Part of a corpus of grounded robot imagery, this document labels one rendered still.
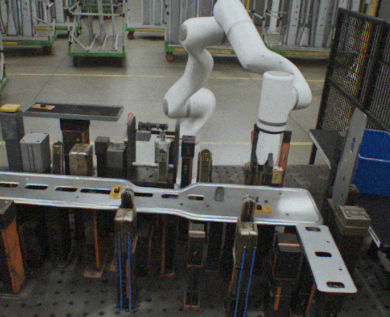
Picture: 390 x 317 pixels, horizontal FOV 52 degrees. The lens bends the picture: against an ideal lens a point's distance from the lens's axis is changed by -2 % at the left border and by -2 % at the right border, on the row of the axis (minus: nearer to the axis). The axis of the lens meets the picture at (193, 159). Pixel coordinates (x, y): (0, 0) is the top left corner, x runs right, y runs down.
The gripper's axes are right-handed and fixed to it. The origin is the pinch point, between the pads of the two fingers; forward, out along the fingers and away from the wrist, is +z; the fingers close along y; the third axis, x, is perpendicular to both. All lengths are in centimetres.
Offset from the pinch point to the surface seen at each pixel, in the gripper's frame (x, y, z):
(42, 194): -70, 0, 13
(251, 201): -5.1, 13.3, 1.6
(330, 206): 25.0, -5.2, 13.0
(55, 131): -172, -293, 113
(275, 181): 7.8, -15.8, 10.6
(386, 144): 53, -34, 1
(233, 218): -8.6, 5.9, 12.8
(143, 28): -162, -908, 86
